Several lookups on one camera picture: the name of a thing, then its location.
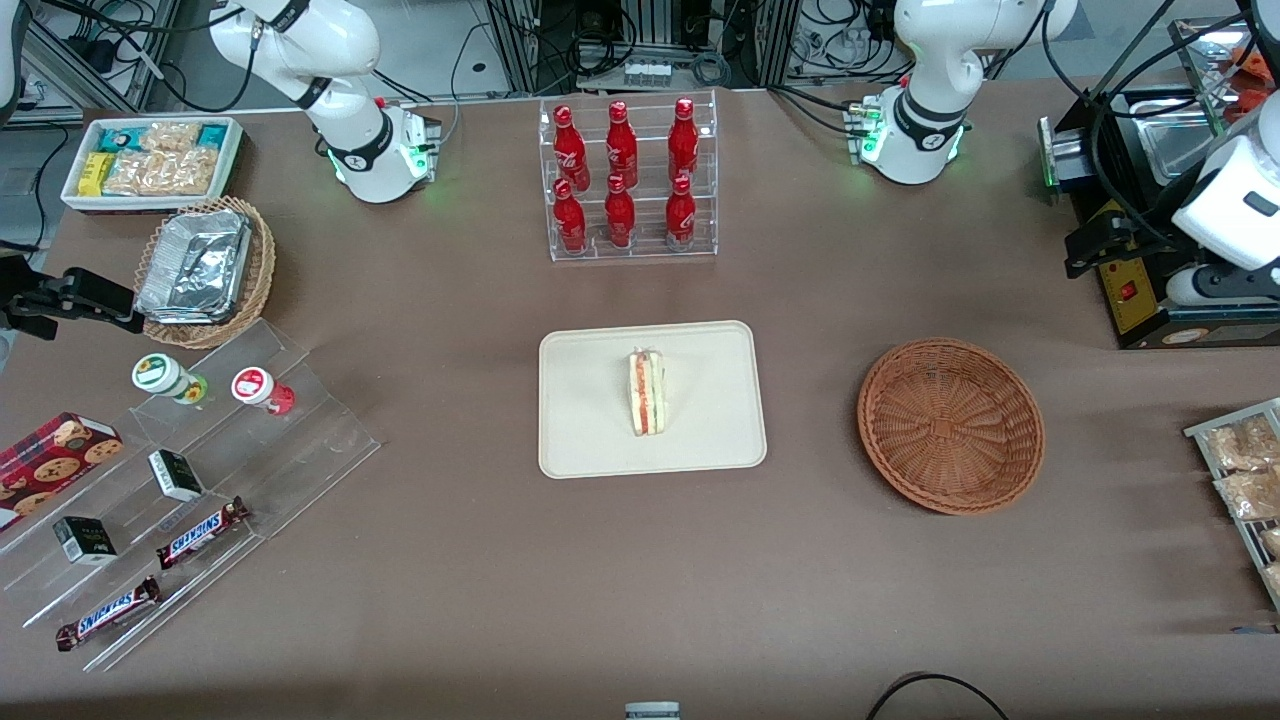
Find green lid yogurt cup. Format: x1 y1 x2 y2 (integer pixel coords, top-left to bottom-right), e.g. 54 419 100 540
131 354 209 406

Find stacked foil containers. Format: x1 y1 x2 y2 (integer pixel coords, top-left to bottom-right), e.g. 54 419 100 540
135 208 253 326

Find tray of packaged snacks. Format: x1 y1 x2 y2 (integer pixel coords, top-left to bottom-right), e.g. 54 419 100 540
1183 397 1280 613

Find clear bag of puffed snacks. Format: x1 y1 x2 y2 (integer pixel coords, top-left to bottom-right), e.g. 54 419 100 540
140 122 204 156
103 148 219 196

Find round brown wicker basket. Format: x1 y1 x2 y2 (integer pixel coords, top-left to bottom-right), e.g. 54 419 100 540
857 337 1046 517

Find white snack bin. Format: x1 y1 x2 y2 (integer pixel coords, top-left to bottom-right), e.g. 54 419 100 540
60 116 247 217

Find metal equipment rack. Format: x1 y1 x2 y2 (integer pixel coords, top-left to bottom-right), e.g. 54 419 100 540
485 0 801 96

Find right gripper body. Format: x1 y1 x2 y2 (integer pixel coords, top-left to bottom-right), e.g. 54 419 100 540
0 258 59 341

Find stainless steel pan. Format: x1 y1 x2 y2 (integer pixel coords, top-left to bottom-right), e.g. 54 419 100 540
1135 105 1221 191

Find clear acrylic bottle rack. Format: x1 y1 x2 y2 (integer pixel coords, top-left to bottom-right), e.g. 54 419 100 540
538 88 719 264

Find triangle sandwich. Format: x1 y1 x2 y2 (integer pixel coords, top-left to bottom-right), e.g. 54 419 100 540
627 345 668 438

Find red tartan cookie box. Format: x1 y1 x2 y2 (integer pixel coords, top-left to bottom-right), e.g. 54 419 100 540
0 411 124 533

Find brown snickers bar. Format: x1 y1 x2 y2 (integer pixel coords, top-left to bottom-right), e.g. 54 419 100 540
156 497 251 571
55 575 162 652

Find light tan wicker basket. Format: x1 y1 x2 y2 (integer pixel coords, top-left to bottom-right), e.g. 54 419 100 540
133 196 277 350

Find red cola bottle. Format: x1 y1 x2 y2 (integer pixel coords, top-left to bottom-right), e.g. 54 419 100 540
668 97 700 181
665 175 697 251
604 174 637 249
605 100 639 189
553 104 591 191
553 178 588 254

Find red lid yogurt cup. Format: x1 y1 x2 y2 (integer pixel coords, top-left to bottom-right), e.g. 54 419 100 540
231 366 297 416

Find clear acrylic stepped shelf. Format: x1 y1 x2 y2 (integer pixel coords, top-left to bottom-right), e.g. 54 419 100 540
0 318 382 673

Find black cable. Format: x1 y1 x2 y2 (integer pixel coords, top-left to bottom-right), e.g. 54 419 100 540
864 672 1011 720

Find cream rectangular tray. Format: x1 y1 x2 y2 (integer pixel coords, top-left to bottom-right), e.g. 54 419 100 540
538 320 768 480

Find small black carton box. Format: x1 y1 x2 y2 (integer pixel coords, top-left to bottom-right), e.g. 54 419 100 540
52 515 119 567
147 449 205 503

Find black food warmer appliance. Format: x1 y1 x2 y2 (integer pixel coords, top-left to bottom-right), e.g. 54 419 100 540
1038 15 1280 351

